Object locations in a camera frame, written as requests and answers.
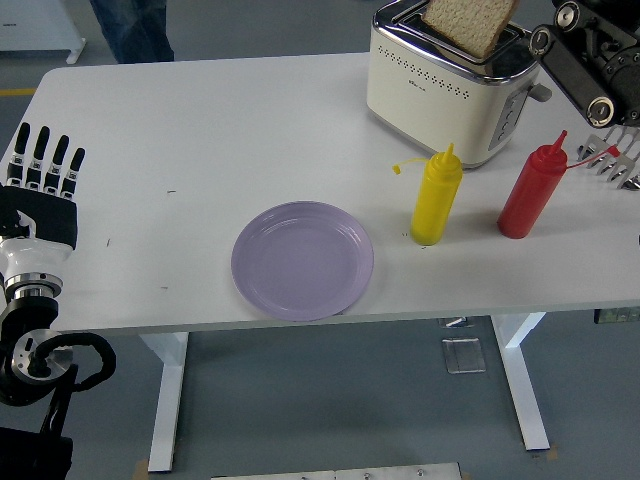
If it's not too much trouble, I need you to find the purple plate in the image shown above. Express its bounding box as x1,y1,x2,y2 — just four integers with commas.
230,200,376,322

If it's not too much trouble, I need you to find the white cabinet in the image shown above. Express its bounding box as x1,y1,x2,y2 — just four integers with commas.
0,0,88,65

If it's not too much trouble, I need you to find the person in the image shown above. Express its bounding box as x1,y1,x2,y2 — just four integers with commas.
89,0,175,65

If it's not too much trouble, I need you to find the metal toast rack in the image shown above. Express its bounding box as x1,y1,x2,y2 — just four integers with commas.
578,124,640,192

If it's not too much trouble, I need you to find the yellow squeeze bottle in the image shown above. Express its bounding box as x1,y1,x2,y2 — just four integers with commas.
391,142,464,247

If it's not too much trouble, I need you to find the red squeeze bottle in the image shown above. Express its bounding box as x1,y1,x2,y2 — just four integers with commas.
496,129,621,240

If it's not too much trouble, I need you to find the grey metal base plate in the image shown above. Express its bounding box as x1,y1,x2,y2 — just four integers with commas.
210,462,464,480

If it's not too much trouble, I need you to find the clear plastic floor plate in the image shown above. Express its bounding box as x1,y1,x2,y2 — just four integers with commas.
441,337,487,375

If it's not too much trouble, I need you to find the white table leg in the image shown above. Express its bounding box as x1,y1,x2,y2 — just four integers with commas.
489,312,552,452
138,330,191,474

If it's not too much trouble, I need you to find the table control panel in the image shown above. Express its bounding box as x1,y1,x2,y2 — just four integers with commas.
593,307,640,325

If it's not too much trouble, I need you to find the cream and chrome toaster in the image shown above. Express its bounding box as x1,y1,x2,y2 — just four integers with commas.
365,0,554,170

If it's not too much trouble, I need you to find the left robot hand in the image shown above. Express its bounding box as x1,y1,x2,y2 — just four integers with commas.
0,122,87,281

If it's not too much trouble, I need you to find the bread slice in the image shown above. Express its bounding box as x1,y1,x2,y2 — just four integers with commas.
419,0,521,64

